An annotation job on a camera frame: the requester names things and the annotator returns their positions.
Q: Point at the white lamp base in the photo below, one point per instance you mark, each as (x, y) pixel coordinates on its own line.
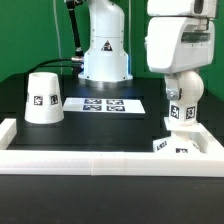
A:
(180, 141)

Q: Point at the white U-shaped frame fence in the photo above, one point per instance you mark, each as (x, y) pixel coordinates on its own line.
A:
(207, 164)

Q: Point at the white lamp shade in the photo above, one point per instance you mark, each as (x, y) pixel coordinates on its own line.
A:
(43, 105)

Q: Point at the white marker sheet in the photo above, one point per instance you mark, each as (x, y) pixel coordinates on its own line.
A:
(100, 105)

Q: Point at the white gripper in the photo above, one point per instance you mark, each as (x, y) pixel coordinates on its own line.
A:
(176, 44)

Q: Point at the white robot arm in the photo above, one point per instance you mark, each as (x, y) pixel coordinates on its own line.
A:
(105, 60)

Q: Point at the white lamp bulb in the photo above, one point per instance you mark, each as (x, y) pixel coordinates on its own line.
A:
(184, 111)

